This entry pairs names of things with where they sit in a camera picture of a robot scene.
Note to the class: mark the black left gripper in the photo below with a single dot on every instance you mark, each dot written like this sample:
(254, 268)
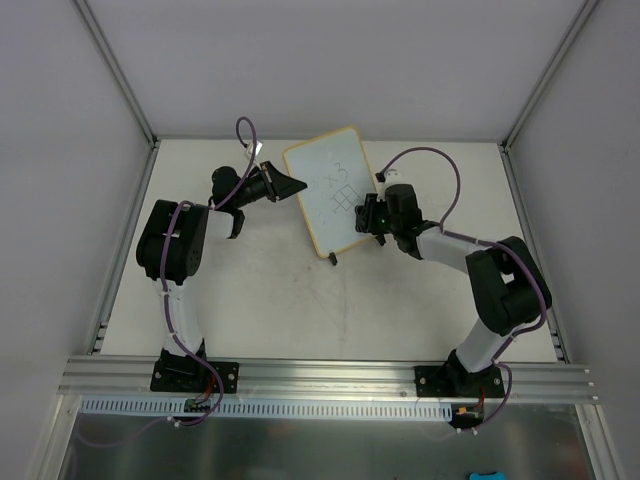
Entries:
(270, 181)

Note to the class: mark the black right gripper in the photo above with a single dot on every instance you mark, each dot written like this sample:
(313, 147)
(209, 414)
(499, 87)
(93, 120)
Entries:
(367, 216)

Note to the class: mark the yellow framed small whiteboard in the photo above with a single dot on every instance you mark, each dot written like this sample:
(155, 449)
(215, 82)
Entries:
(338, 176)

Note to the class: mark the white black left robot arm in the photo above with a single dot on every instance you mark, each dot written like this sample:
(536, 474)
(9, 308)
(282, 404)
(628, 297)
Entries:
(171, 247)

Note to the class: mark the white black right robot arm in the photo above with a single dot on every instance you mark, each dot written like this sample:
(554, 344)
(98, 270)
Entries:
(509, 292)

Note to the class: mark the blue object at bottom edge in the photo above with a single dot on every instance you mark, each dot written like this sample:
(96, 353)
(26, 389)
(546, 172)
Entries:
(487, 476)

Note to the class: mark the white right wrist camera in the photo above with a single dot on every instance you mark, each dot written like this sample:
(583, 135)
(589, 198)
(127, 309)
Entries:
(389, 178)

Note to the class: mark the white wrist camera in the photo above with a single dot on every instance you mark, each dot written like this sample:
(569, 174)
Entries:
(252, 150)
(389, 178)

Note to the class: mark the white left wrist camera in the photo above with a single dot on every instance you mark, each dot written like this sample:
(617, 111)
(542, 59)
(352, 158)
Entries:
(252, 150)

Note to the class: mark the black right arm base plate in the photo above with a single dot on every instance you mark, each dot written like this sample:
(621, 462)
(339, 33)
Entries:
(440, 381)

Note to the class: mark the left aluminium frame post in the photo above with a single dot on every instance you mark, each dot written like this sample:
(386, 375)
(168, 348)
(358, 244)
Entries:
(109, 58)

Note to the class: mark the aluminium frame post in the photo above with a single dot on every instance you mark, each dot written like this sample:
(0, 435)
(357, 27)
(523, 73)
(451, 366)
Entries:
(561, 51)
(109, 58)

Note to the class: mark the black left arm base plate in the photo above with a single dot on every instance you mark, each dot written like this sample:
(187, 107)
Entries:
(185, 375)

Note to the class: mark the aluminium mounting rail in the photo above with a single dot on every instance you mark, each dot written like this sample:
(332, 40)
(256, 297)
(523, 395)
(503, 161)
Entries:
(533, 383)

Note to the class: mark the right aluminium frame post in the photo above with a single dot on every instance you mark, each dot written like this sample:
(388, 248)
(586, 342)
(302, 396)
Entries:
(561, 51)

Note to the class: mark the white slotted cable duct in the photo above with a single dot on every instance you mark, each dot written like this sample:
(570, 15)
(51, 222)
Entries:
(235, 407)

